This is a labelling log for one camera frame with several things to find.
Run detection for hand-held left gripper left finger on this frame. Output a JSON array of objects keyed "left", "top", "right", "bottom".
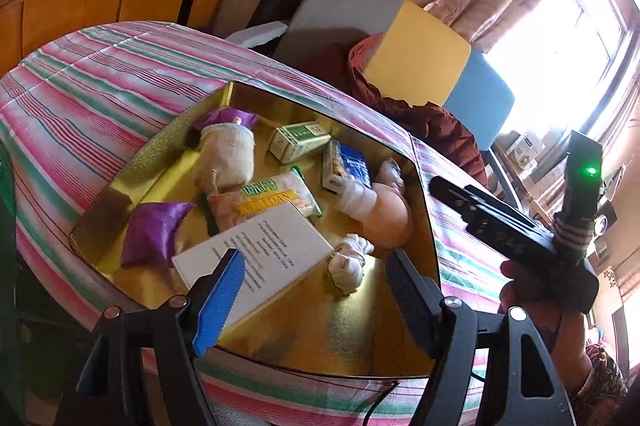
[{"left": 75, "top": 248, "right": 246, "bottom": 426}]

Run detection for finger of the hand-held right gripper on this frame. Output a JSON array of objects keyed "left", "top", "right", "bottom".
[
  {"left": 429, "top": 176, "right": 483, "bottom": 219},
  {"left": 465, "top": 185, "right": 555, "bottom": 234}
]

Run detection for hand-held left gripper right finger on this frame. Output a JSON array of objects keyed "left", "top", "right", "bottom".
[{"left": 385, "top": 250, "right": 573, "bottom": 426}]

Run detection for white printed box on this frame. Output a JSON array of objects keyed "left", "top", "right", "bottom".
[{"left": 172, "top": 201, "right": 334, "bottom": 325}]

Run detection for baby doll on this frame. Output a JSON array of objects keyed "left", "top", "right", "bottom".
[{"left": 336, "top": 160, "right": 414, "bottom": 253}]

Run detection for white knotted sock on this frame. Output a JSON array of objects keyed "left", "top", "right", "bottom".
[{"left": 327, "top": 233, "right": 375, "bottom": 297}]

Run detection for gold metal tray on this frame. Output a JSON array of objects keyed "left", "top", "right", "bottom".
[{"left": 70, "top": 80, "right": 442, "bottom": 379}]

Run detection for purple satin pouch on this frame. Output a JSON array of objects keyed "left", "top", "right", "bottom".
[{"left": 120, "top": 201, "right": 196, "bottom": 268}]

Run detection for blue tissue packet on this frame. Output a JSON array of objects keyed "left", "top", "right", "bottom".
[{"left": 321, "top": 140, "right": 374, "bottom": 195}]

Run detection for yellow green snack packet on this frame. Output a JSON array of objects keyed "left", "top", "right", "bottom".
[{"left": 206, "top": 166, "right": 324, "bottom": 237}]

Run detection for white ribbed sock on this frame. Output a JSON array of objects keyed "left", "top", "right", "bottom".
[{"left": 192, "top": 122, "right": 256, "bottom": 195}]

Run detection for person's right hand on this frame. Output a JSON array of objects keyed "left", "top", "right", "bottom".
[{"left": 500, "top": 256, "right": 593, "bottom": 389}]

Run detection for cardboard box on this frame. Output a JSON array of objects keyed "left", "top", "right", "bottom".
[{"left": 502, "top": 133, "right": 546, "bottom": 169}]

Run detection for maroon jacket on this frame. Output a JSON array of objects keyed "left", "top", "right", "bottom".
[{"left": 320, "top": 33, "right": 489, "bottom": 187}]

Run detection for grey yellow blue sofa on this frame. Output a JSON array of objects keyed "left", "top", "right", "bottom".
[{"left": 225, "top": 0, "right": 516, "bottom": 141}]

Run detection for green and white box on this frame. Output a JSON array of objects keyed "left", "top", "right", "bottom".
[{"left": 268, "top": 121, "right": 332, "bottom": 165}]

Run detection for purple snack packet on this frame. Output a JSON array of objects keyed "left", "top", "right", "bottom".
[{"left": 194, "top": 108, "right": 260, "bottom": 141}]

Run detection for window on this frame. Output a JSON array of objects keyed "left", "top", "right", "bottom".
[{"left": 487, "top": 0, "right": 640, "bottom": 147}]

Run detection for striped tablecloth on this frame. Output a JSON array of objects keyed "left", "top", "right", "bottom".
[{"left": 0, "top": 20, "right": 506, "bottom": 423}]

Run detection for metal chair frame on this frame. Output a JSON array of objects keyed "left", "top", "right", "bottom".
[{"left": 487, "top": 141, "right": 522, "bottom": 207}]

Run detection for black cable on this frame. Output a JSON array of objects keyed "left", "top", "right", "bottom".
[{"left": 362, "top": 378, "right": 402, "bottom": 426}]

